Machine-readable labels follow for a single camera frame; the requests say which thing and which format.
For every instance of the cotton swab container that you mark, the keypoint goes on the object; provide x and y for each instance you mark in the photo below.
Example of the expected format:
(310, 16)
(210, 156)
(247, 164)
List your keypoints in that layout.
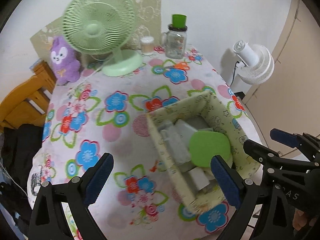
(147, 47)

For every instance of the yellow fabric storage box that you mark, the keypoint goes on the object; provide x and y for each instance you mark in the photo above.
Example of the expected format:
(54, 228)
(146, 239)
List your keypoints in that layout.
(160, 140)

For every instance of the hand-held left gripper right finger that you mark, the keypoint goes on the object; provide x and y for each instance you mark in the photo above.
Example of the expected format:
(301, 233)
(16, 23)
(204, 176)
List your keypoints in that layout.
(225, 180)

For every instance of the green desk fan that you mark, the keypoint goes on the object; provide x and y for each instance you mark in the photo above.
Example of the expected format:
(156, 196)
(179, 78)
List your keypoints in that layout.
(93, 30)

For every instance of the glass jar with green lid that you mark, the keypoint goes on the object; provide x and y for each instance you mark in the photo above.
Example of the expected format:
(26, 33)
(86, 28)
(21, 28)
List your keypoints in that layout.
(175, 45)

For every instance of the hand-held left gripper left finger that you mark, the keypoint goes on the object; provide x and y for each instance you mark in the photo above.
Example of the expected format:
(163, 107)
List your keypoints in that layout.
(98, 177)

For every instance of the black clothes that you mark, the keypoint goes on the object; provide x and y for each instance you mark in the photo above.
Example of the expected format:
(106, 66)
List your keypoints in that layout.
(20, 150)

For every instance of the floral tablecloth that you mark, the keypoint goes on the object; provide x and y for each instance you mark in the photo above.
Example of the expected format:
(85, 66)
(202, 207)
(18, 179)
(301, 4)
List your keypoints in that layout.
(117, 152)

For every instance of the purple plush toy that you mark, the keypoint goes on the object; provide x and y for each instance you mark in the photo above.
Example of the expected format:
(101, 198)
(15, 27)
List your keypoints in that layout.
(63, 60)

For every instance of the beige patterned wall board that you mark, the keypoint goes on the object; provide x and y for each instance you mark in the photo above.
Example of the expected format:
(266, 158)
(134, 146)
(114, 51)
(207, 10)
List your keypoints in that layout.
(147, 7)

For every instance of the white printed tote bag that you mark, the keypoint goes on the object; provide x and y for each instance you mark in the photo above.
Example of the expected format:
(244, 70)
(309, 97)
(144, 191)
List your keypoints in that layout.
(35, 182)

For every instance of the green oval plastic case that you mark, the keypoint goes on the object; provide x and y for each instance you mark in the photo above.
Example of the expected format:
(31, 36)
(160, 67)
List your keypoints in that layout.
(208, 148)

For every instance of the wooden chair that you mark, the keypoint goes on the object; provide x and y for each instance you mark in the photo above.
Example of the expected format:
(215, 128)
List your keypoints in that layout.
(20, 100)

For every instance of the beige wooden door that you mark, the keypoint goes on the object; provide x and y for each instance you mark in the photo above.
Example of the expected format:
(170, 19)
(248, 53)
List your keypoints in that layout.
(300, 80)

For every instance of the white standing fan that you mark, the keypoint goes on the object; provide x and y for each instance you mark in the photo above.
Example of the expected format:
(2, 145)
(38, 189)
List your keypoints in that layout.
(255, 62)

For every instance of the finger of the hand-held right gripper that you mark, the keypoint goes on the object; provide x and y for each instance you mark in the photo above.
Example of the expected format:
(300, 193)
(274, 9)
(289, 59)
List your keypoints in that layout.
(282, 136)
(257, 152)

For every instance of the person's right hand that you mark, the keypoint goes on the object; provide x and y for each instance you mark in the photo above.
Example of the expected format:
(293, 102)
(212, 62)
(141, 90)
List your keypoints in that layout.
(300, 220)

